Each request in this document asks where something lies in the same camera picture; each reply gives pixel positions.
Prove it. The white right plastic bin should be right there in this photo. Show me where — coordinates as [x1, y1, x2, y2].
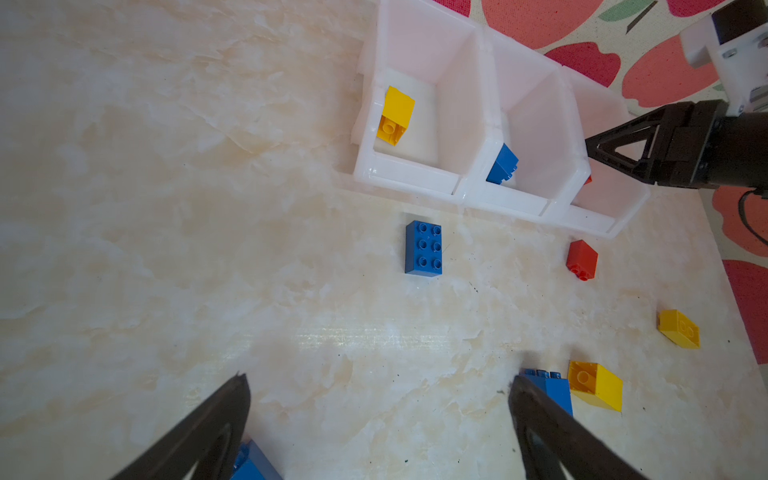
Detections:
[559, 67, 650, 238]

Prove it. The white middle plastic bin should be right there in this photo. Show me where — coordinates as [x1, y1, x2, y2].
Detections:
[465, 26, 590, 225]

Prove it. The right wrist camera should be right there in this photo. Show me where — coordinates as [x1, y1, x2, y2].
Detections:
[680, 0, 767, 117]

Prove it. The white plastic bin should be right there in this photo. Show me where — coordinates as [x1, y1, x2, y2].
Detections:
[465, 26, 590, 225]
[351, 1, 501, 204]
[559, 67, 650, 238]

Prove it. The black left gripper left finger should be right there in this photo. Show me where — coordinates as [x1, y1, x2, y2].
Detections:
[115, 374, 251, 479]

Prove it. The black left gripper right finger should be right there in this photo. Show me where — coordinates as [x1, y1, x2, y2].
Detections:
[508, 375, 644, 479]

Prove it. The blue lego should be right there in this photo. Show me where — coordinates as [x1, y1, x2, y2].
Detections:
[520, 368, 573, 415]
[231, 440, 282, 480]
[404, 220, 443, 277]
[486, 143, 519, 185]

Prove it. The orange yellow lego right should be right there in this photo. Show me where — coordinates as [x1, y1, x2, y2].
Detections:
[657, 310, 701, 349]

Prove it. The white left plastic bin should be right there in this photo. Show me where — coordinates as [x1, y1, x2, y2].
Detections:
[351, 1, 501, 204]

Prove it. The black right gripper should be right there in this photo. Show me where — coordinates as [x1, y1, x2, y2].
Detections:
[585, 100, 767, 192]

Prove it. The small red lego near bins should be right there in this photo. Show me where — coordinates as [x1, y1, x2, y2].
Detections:
[566, 240, 599, 281]

